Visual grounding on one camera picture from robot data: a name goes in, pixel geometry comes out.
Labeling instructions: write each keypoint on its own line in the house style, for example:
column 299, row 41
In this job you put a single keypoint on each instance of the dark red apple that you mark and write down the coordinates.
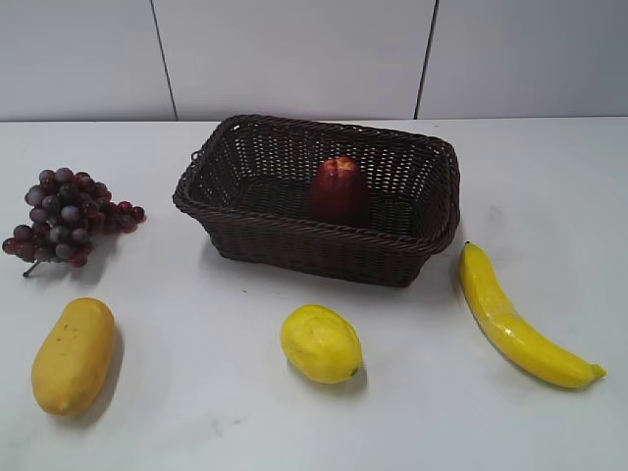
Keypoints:
column 339, row 193

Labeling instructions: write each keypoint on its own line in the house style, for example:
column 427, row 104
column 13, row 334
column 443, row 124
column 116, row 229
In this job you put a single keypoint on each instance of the black woven basket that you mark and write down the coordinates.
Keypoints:
column 248, row 185

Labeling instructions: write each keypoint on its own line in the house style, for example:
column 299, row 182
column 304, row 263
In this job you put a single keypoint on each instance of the yellow lemon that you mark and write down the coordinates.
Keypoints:
column 321, row 344

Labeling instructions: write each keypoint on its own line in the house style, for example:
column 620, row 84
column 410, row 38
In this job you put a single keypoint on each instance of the yellow banana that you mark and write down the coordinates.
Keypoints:
column 511, row 334

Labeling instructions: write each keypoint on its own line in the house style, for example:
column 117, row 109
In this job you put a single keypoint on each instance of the purple grape bunch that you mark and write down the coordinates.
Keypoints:
column 68, row 212

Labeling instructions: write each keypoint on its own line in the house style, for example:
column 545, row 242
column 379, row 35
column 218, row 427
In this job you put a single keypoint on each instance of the yellow mango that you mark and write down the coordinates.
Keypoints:
column 71, row 366

